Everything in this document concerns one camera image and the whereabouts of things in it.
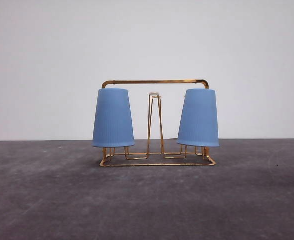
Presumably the blue ribbed plastic cup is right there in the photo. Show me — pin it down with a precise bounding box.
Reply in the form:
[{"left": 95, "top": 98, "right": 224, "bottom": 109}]
[
  {"left": 91, "top": 88, "right": 135, "bottom": 148},
  {"left": 177, "top": 88, "right": 219, "bottom": 147}
]

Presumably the gold wire cup rack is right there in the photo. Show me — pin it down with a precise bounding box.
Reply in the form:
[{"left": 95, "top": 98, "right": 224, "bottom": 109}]
[{"left": 100, "top": 79, "right": 216, "bottom": 167}]

